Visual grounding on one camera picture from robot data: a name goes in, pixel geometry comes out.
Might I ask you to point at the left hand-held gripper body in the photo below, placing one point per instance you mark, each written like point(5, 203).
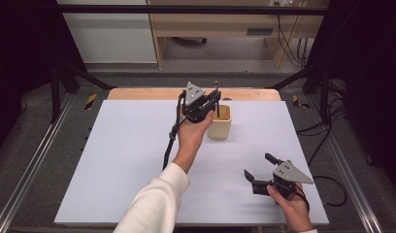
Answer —
point(194, 105)

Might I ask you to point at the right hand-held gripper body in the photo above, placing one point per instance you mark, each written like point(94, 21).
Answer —
point(281, 181)

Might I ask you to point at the black pen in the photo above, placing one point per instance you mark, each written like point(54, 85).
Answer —
point(217, 100)

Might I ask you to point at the beige square pen holder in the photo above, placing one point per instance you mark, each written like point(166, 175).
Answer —
point(222, 127)

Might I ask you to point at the person's right hand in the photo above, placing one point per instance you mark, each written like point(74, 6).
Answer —
point(291, 210)

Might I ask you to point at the person's left hand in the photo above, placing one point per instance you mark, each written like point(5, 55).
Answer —
point(192, 136)

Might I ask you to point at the wooden table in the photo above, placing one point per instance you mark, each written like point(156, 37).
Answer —
point(147, 94)

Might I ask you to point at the yellow black warning tape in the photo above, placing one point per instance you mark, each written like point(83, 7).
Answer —
point(297, 101)
point(91, 101)

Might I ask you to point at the light wooden desk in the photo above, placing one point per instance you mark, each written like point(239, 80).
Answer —
point(212, 22)

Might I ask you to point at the white cabinet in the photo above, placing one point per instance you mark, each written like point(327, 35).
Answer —
point(112, 35)

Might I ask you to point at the white power strip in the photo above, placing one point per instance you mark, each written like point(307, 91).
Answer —
point(281, 3)

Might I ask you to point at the aluminium rail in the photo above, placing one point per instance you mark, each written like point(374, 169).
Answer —
point(348, 171)
point(31, 165)

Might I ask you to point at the black horizontal frame bar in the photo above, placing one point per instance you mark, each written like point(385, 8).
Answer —
point(186, 9)

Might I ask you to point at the black frame strut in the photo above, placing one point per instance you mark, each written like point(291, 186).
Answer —
point(70, 77)
point(315, 77)

